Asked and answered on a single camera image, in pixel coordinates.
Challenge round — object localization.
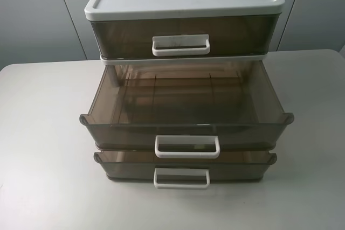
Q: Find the smoky plastic drawer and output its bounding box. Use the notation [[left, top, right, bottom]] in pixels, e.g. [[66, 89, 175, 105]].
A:
[[79, 61, 294, 152], [94, 151, 277, 189], [91, 14, 279, 60]]

